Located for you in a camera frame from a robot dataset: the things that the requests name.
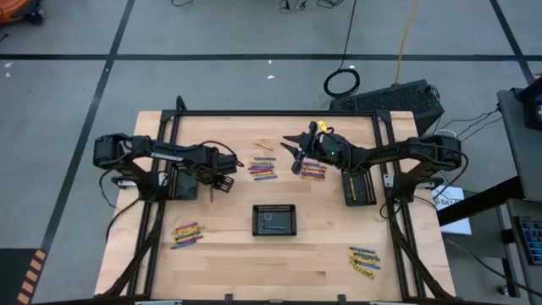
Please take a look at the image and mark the black floor cable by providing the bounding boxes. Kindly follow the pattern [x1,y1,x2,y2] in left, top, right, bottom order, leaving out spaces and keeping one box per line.
[444,239,542,297]

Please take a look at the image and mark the orange machine with wheels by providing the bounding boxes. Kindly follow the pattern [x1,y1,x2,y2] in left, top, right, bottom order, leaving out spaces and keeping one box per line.
[0,0,44,25]

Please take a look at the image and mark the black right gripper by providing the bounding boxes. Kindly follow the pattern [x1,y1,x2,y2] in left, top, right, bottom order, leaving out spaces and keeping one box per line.
[279,121,352,175]

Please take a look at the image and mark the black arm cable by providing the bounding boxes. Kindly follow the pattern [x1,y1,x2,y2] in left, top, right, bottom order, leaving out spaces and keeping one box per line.
[98,169,143,243]

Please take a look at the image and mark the black plastic slotted basket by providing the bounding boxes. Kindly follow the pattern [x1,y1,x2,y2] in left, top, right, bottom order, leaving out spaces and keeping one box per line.
[340,168,377,208]
[168,163,199,201]
[252,203,297,237]

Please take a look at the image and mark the white paper sheet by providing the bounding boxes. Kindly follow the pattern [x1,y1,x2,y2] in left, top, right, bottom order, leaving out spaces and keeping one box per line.
[431,185,473,236]

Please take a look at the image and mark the black computer tower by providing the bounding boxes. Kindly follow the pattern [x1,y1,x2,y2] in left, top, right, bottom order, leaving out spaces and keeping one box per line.
[329,79,445,137]

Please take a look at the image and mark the grey cart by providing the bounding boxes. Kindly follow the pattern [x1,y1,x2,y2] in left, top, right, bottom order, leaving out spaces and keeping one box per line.
[497,87,542,203]

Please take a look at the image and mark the black stand beam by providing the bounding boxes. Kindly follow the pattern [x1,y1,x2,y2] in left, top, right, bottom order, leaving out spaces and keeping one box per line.
[435,175,523,228]

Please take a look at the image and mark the black floor cables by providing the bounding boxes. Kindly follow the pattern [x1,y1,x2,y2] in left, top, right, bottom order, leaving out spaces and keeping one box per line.
[279,0,346,10]

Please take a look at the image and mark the coiled black cable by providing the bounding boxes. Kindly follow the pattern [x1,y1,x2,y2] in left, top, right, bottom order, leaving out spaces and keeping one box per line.
[323,0,362,99]

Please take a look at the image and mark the keyboard with blue keys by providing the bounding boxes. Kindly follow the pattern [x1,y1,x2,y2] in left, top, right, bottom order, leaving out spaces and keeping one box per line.
[510,216,542,268]

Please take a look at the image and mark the yellow cable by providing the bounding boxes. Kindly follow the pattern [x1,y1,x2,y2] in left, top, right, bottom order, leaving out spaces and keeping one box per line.
[394,0,422,85]

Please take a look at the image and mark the black mat with orange stripes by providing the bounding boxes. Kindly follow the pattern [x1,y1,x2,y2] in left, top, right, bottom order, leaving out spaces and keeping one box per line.
[0,247,47,305]

